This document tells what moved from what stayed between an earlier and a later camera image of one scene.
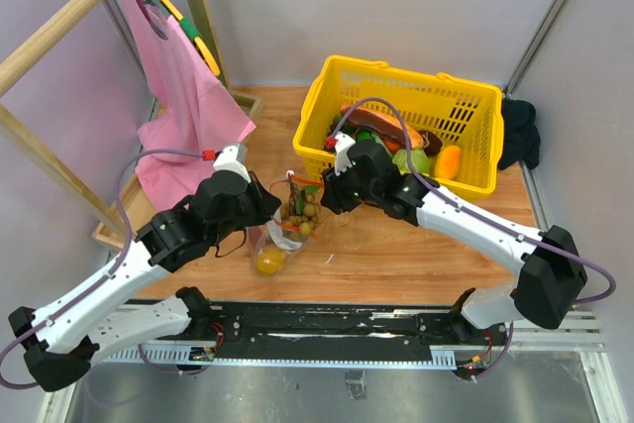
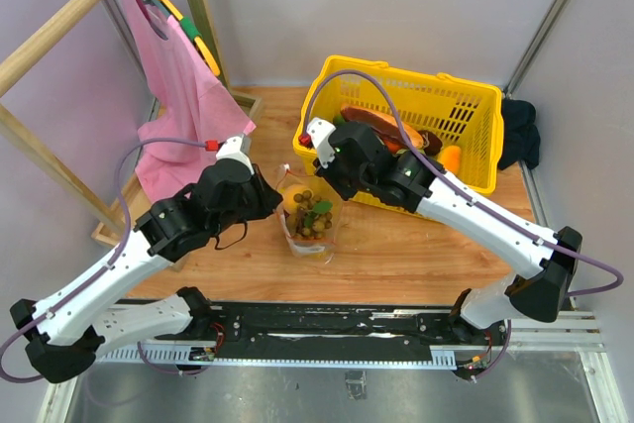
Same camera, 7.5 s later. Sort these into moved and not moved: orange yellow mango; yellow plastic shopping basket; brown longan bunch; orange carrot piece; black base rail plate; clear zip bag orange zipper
Moved: brown longan bunch; clear zip bag orange zipper
Not moved: orange yellow mango; black base rail plate; orange carrot piece; yellow plastic shopping basket
